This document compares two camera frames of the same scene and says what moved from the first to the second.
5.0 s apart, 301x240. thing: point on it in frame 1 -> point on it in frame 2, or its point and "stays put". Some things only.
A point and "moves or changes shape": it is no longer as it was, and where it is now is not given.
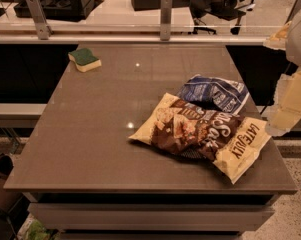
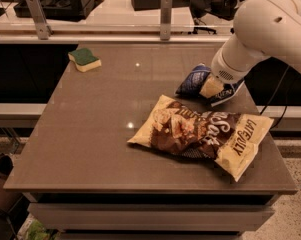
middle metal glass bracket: x=166 y=12 stays put
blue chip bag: x=215 y=94 moves or changes shape
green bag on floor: x=33 y=229 stays put
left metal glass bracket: x=43 y=30 stays put
